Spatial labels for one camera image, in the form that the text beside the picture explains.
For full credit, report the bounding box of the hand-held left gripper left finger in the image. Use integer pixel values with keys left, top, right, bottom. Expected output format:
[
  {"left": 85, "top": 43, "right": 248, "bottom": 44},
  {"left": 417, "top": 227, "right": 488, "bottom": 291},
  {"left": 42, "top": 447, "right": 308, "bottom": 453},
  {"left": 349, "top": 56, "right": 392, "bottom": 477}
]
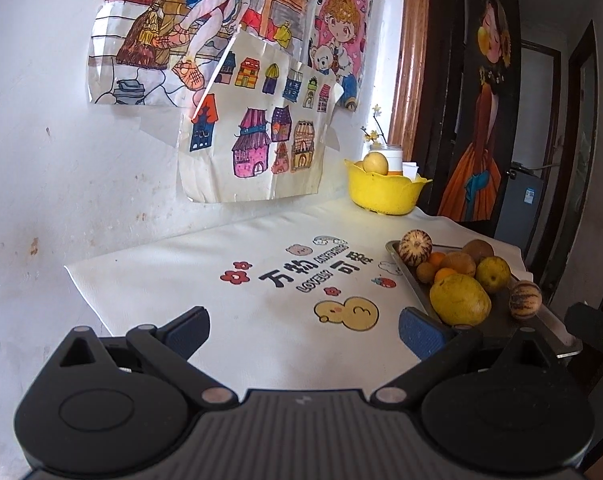
[{"left": 51, "top": 306, "right": 239, "bottom": 409}]

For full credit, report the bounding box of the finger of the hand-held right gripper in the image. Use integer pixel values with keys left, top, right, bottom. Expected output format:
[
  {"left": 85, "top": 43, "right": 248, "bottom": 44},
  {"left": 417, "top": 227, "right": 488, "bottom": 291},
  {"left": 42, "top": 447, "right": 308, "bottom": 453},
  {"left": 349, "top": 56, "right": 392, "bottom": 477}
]
[{"left": 564, "top": 301, "right": 603, "bottom": 361}]

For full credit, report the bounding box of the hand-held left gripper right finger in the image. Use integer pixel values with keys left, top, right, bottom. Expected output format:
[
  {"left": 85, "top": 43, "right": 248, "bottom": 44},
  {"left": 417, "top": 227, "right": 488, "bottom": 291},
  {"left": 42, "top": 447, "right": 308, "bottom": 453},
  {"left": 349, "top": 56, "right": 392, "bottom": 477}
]
[{"left": 370, "top": 306, "right": 558, "bottom": 409}]

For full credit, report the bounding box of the large yellow-green mango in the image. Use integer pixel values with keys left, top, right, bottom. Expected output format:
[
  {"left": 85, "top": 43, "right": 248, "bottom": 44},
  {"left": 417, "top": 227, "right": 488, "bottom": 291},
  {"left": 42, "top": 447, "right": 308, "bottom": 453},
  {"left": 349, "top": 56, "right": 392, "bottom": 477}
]
[{"left": 429, "top": 273, "right": 493, "bottom": 327}]

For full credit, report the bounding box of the striped pepino melon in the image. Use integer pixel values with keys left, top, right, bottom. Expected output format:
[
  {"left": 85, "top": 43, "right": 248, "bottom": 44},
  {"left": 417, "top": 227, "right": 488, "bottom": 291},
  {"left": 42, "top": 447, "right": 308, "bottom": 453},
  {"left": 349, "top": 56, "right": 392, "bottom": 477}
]
[
  {"left": 399, "top": 230, "right": 433, "bottom": 267},
  {"left": 509, "top": 280, "right": 543, "bottom": 321}
]

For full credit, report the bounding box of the metal tray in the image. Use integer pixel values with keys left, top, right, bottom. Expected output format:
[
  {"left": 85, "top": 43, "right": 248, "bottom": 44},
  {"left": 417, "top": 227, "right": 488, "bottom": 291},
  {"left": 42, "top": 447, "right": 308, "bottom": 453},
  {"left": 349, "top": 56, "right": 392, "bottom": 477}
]
[{"left": 385, "top": 240, "right": 583, "bottom": 358}]

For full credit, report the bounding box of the round yellow-green fruit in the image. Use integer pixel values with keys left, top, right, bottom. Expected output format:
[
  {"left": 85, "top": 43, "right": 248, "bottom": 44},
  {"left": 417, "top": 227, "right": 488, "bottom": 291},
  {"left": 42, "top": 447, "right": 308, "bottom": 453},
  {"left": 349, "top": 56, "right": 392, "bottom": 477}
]
[{"left": 475, "top": 256, "right": 512, "bottom": 294}]

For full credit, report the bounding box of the brown kiwi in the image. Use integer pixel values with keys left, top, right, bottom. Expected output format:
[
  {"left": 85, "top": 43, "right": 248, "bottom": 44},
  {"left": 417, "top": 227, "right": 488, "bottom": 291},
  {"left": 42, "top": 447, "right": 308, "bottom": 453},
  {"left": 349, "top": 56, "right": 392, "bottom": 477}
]
[{"left": 462, "top": 239, "right": 495, "bottom": 266}]

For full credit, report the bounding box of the white printed tablecloth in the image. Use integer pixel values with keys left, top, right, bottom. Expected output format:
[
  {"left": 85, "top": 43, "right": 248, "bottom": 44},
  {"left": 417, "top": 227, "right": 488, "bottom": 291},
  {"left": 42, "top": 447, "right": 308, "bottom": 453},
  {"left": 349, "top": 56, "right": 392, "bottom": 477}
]
[{"left": 64, "top": 195, "right": 535, "bottom": 396}]

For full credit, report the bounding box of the grey cabinet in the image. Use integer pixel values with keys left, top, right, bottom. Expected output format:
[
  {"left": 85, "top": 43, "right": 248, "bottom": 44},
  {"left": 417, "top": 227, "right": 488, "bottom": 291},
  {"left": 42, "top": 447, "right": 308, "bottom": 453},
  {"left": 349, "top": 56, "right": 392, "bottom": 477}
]
[{"left": 494, "top": 162, "right": 545, "bottom": 256}]

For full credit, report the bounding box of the yellow plastic bowl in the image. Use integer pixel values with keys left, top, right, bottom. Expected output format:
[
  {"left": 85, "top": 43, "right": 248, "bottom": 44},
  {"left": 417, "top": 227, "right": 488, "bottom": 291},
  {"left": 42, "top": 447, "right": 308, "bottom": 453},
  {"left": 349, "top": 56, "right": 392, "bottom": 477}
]
[{"left": 344, "top": 158, "right": 433, "bottom": 217}]

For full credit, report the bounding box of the coloured houses drawing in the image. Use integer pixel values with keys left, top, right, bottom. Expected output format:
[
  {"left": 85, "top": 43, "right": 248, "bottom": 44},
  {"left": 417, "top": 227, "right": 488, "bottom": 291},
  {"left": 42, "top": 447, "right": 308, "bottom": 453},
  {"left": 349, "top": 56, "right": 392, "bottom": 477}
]
[{"left": 176, "top": 30, "right": 345, "bottom": 206}]

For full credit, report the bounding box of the painted figure door poster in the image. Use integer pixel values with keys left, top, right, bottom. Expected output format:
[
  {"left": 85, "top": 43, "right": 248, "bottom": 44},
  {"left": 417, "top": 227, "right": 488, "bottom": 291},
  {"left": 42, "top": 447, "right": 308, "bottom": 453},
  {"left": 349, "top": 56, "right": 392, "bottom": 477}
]
[{"left": 437, "top": 0, "right": 519, "bottom": 223}]

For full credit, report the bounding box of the yellow apple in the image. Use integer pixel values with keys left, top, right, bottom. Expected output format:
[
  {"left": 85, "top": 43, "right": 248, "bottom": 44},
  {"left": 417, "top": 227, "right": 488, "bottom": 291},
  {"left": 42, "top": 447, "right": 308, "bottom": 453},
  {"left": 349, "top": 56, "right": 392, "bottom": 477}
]
[{"left": 363, "top": 151, "right": 391, "bottom": 176}]

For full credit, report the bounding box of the white jar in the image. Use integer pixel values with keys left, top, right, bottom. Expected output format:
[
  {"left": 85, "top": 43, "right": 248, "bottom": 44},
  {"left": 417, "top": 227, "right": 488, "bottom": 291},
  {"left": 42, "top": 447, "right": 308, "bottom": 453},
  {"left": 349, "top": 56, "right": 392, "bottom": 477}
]
[{"left": 370, "top": 144, "right": 405, "bottom": 176}]

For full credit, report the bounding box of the dark open door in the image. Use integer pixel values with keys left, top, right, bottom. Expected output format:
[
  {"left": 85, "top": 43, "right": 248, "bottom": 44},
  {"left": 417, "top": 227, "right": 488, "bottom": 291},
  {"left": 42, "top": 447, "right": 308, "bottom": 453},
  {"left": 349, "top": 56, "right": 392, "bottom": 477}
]
[{"left": 546, "top": 20, "right": 599, "bottom": 306}]

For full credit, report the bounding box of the dark wooden door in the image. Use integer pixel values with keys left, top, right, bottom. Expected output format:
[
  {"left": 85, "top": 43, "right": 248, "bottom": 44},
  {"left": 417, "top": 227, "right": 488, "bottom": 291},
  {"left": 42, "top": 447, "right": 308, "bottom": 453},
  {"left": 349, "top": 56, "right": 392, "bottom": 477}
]
[{"left": 414, "top": 0, "right": 525, "bottom": 226}]

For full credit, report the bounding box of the large coloured figure drawing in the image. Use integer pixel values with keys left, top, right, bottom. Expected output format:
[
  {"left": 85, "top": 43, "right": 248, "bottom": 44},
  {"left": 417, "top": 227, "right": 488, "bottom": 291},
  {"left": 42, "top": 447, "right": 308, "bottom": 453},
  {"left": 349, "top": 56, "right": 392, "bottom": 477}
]
[{"left": 86, "top": 0, "right": 322, "bottom": 108}]

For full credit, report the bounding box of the dark lever handle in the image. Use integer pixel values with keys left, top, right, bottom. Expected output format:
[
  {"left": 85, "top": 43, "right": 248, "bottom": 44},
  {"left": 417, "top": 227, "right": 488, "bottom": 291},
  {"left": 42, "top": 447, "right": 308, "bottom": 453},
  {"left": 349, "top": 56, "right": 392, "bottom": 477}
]
[{"left": 510, "top": 160, "right": 557, "bottom": 176}]

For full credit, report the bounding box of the wooden door frame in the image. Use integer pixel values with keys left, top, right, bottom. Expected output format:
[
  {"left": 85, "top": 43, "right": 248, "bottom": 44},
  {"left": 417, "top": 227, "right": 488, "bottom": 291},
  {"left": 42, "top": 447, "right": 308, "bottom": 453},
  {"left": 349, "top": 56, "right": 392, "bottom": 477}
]
[{"left": 389, "top": 0, "right": 432, "bottom": 153}]

